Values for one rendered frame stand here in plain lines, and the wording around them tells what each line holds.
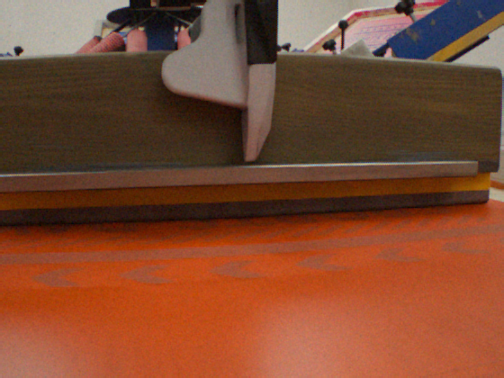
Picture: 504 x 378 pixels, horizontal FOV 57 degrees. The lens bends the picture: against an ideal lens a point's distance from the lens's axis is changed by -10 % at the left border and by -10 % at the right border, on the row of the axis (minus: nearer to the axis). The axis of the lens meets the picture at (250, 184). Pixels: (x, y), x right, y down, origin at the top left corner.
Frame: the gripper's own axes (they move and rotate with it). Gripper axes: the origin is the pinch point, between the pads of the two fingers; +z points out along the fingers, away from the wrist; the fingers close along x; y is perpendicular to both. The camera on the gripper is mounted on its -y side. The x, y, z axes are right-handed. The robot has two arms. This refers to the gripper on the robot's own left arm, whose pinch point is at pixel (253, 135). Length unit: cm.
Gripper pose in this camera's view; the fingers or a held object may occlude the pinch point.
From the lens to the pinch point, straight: 30.7
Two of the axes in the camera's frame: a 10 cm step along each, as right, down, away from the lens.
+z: 0.4, 9.9, 1.3
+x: 2.2, 1.2, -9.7
